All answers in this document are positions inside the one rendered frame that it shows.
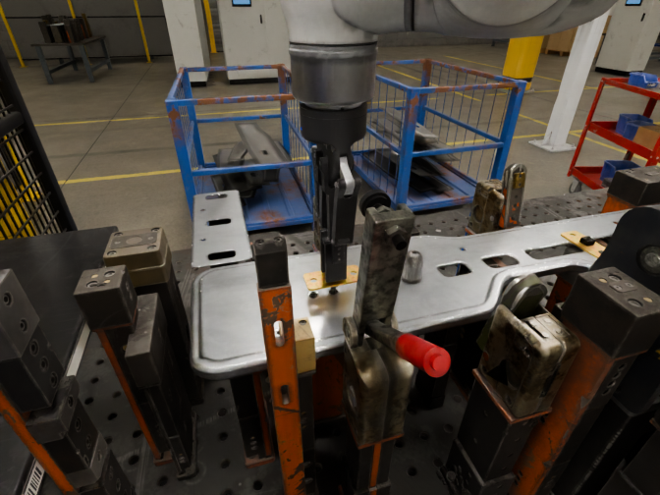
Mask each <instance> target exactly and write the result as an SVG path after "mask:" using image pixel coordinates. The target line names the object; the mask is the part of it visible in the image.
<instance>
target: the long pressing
mask: <svg viewBox="0 0 660 495"><path fill-rule="evenodd" d="M629 210H630V209H626V210H619V211H613V212H607V213H601V214H595V215H589V216H583V217H578V218H572V219H566V220H559V221H553V222H547V223H541V224H535V225H529V226H523V227H518V228H512V229H506V230H500V231H493V232H487V233H481V234H475V235H469V236H463V237H441V236H425V235H422V236H413V237H411V240H410V244H409V248H408V251H409V250H413V249H414V250H417V251H419V252H420V253H421V255H422V258H423V268H422V274H421V280H420V282H418V283H416V284H409V283H406V282H404V281H403V280H402V279H401V282H400V286H399V290H398V294H397V298H396V302H395V306H394V310H393V312H394V313H395V315H396V317H397V320H398V326H399V329H398V330H399V331H401V332H403V333H406V334H407V333H409V334H413V335H415V336H419V335H423V334H428V333H432V332H436V331H441V330H445V329H450V328H454V327H458V326H463V325H467V324H472V323H475V322H479V321H484V320H487V319H488V318H489V316H490V315H491V313H492V312H493V311H494V308H495V306H496V305H497V303H498V301H499V300H500V299H501V296H502V292H503V288H504V287H505V286H506V285H508V284H510V283H511V282H512V281H513V280H515V279H516V278H518V277H519V276H521V275H523V274H525V273H534V274H536V276H537V277H543V276H548V275H553V274H558V273H563V272H569V271H575V272H581V273H584V272H588V271H589V269H588V268H589V267H590V266H591V265H592V263H593V262H594V261H595V260H596V259H597V258H596V257H594V256H592V255H591V254H589V253H588V252H586V251H584V250H583V249H581V248H580V247H578V246H576V245H574V244H573V243H571V242H570V241H568V240H566V239H565V238H563V237H562V236H561V233H565V232H570V231H578V232H580V233H582V234H583V235H585V236H590V237H591V238H592V239H594V240H595V239H600V238H606V237H611V236H612V235H613V233H614V231H615V229H616V226H617V224H615V223H614V222H616V223H618V222H619V220H620V219H621V217H622V216H623V215H624V214H625V213H627V212H628V211H629ZM562 245H574V246H576V247H577V248H580V249H581V250H582V252H577V253H572V254H567V255H562V256H556V257H551V258H546V259H541V260H537V259H533V258H532V257H530V256H529V255H528V254H526V252H527V251H531V250H537V249H542V248H551V247H557V246H562ZM460 248H464V249H465V250H460ZM360 252H361V245H357V246H350V247H347V266H350V265H356V266H359V259H360ZM504 255H507V256H509V257H511V258H512V259H513V260H515V261H516V262H517V263H518V264H515V265H510V266H505V267H500V268H492V267H489V266H488V265H487V264H486V263H485V262H484V261H483V259H487V258H493V257H498V256H504ZM456 264H462V265H464V266H465V267H466V268H467V269H468V270H469V271H470V273H469V274H464V275H459V276H454V277H446V276H443V275H442V274H441V273H440V272H439V271H438V268H440V267H445V266H450V265H456ZM288 265H289V279H290V282H291V286H292V298H293V312H294V319H297V318H302V317H308V319H309V322H310V325H311V328H312V331H313V334H314V337H315V358H324V357H328V356H332V355H336V354H340V353H343V352H344V345H345V334H344V332H343V318H344V317H347V316H351V317H353V311H354V304H355V296H356V288H357V283H352V284H347V285H342V286H338V287H336V291H337V294H334V295H333V294H330V293H329V292H330V291H331V288H326V289H320V290H315V292H316V293H317V297H316V298H311V297H310V296H309V295H310V294H311V292H313V291H310V290H308V289H307V286H306V284H305V281H304V278H303V274H305V273H310V272H316V271H321V270H320V251H315V252H308V253H302V254H296V255H289V256H288ZM256 283H257V278H256V270H255V262H254V261H252V262H246V263H240V264H234V265H227V266H221V267H215V268H211V269H208V270H206V271H204V272H202V273H200V274H199V275H198V276H196V277H195V279H194V280H193V281H192V294H191V330H190V365H191V368H192V371H193V372H194V373H195V374H196V375H198V376H199V377H201V378H204V379H207V380H223V379H228V378H233V377H237V376H242V375H246V374H251V373H255V372H258V371H263V370H267V369H268V368H267V361H266V354H265V347H264V340H263V332H262V325H261V317H260V310H259V302H258V295H257V288H256Z"/></svg>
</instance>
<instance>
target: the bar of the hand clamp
mask: <svg viewBox="0 0 660 495"><path fill-rule="evenodd" d="M390 205H391V199H390V197H389V195H388V194H387V193H386V192H384V191H382V190H372V191H369V192H367V193H366V194H365V195H364V196H363V197H362V198H361V199H360V202H359V205H358V206H359V210H360V212H361V214H362V215H363V216H364V217H365V221H364V228H363V236H362V244H361V252H360V259H359V267H358V275H357V288H356V296H355V304H354V311H353V320H354V322H355V324H356V327H357V335H358V340H357V346H358V347H361V346H362V344H363V338H364V333H365V327H366V321H371V320H375V319H376V320H379V321H380V322H382V323H384V324H386V325H388V326H390V323H391V319H392V314H393V310H394V306H395V302H396V298H397V294H398V290H399V286H400V282H401V278H402V273H403V269H404V265H405V261H406V257H407V252H408V248H409V244H410V240H411V236H412V231H413V224H414V220H415V216H414V214H413V213H412V211H411V210H410V209H409V208H408V207H407V205H406V204H405V203H399V204H397V209H396V211H392V210H391V208H390Z"/></svg>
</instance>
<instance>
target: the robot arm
mask: <svg viewBox="0 0 660 495"><path fill-rule="evenodd" d="M617 1H618V0H280V2H281V8H282V11H283V14H284V17H285V20H286V24H287V28H288V34H289V41H290V47H289V54H290V57H291V75H292V93H293V97H294V98H295V99H296V100H297V101H300V102H301V103H300V121H301V135H302V137H303V138H304V139H305V140H307V141H310V142H312V143H316V145H313V146H312V147H311V148H310V152H311V157H312V164H313V178H314V191H315V206H316V213H315V214H316V217H317V218H319V226H320V228H321V229H320V270H321V272H322V273H324V272H325V281H326V283H330V282H335V281H340V280H346V279H347V244H352V243H353V239H354V229H355V221H356V212H357V203H358V193H359V190H360V187H361V179H360V177H354V178H353V176H352V171H353V170H354V157H353V155H352V150H351V147H352V145H353V144H354V143H355V142H356V141H359V140H361V139H363V138H364V136H365V134H366V120H367V103H366V101H368V100H370V99H371V98H372V97H373V96H374V94H375V92H374V91H375V78H376V57H377V54H378V47H377V41H378V34H384V33H389V32H397V31H427V32H434V33H439V34H443V35H450V36H459V37H468V38H494V39H502V38H519V37H527V36H541V35H548V34H553V33H557V32H561V31H564V30H568V29H571V28H576V27H578V26H581V25H583V24H586V23H588V22H590V21H592V20H594V19H596V18H598V17H600V16H602V15H603V14H605V13H606V12H607V11H608V10H609V9H610V8H611V7H612V6H613V5H614V4H615V3H616V2H617Z"/></svg>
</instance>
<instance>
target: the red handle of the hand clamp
mask: <svg viewBox="0 0 660 495"><path fill-rule="evenodd" d="M364 334H366V335H368V336H369V337H371V338H373V339H375V340H376V341H378V342H380V343H381V344H383V345H385V346H386V347H388V348H389V349H391V350H393V351H394V352H396V353H397V354H398V356H399V357H400V358H402V359H404V360H406V361H407V362H409V363H410V364H412V365H414V366H415V367H417V368H418V369H420V370H422V371H423V372H425V373H426V374H428V375H430V376H432V377H441V376H443V375H444V374H446V373H447V371H448V370H449V368H450V365H451V358H450V355H449V353H448V352H447V351H446V350H445V349H443V348H441V347H439V346H436V345H434V344H432V343H430V342H428V341H425V340H423V339H421V338H419V337H417V336H415V335H413V334H409V333H407V334H406V333H403V332H401V331H399V330H397V329H395V328H393V327H391V326H388V325H386V324H384V323H382V322H380V321H379V320H376V319H375V320H371V321H366V327H365V333H364Z"/></svg>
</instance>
